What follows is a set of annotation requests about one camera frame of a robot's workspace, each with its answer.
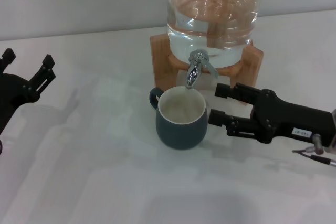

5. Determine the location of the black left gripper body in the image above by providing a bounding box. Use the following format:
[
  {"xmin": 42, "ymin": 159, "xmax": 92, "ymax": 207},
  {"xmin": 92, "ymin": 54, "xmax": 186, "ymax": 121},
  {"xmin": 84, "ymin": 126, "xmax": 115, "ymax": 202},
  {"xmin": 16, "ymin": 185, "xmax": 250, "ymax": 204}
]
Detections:
[{"xmin": 0, "ymin": 72, "xmax": 40, "ymax": 136}]

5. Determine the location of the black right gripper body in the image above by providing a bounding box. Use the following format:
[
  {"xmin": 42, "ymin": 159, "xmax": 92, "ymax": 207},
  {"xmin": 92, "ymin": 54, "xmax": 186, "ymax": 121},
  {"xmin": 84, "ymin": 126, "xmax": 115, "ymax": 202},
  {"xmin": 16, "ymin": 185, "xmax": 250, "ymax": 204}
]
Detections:
[{"xmin": 251, "ymin": 89, "xmax": 336, "ymax": 148}]

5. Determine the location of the chrome faucet tap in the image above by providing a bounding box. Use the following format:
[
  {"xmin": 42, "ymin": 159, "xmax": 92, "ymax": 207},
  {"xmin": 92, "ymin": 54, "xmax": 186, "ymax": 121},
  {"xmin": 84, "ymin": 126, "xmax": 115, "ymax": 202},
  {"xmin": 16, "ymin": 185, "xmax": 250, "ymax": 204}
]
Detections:
[{"xmin": 185, "ymin": 49, "xmax": 219, "ymax": 89}]

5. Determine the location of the dark teal ceramic mug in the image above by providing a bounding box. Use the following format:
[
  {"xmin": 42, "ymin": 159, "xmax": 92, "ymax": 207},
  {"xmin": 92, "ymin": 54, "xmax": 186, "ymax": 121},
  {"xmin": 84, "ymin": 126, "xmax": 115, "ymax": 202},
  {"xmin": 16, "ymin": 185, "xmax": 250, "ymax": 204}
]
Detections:
[{"xmin": 149, "ymin": 86, "xmax": 209, "ymax": 151}]

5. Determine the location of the glass water dispenser jar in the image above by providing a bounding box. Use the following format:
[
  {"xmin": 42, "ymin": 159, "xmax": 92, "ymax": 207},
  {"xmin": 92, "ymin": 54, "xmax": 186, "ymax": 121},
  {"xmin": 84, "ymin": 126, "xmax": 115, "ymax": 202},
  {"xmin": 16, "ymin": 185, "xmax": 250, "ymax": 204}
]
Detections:
[{"xmin": 165, "ymin": 0, "xmax": 260, "ymax": 67}]

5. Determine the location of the wooden dispenser stand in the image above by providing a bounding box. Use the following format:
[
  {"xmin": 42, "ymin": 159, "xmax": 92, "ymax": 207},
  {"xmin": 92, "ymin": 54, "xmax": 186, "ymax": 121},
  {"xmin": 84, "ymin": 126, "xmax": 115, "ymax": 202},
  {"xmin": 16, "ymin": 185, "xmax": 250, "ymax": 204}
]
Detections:
[{"xmin": 150, "ymin": 34, "xmax": 264, "ymax": 106}]

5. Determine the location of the thin grey gripper cable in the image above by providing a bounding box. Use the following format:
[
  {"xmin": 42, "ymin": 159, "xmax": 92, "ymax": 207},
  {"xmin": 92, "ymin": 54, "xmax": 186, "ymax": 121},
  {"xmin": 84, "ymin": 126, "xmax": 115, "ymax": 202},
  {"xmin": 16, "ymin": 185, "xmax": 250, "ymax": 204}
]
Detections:
[{"xmin": 292, "ymin": 147, "xmax": 336, "ymax": 167}]

